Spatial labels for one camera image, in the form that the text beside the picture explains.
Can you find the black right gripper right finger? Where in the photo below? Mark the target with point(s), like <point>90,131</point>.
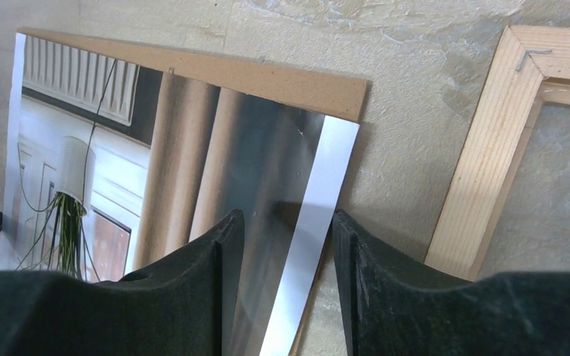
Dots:
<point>392,304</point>

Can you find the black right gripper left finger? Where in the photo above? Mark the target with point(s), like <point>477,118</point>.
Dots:
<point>182,304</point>

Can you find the brown frame backing board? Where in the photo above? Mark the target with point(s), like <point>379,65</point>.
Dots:
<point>240,81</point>

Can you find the wooden picture frame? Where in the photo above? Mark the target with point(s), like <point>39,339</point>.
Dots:
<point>530,68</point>

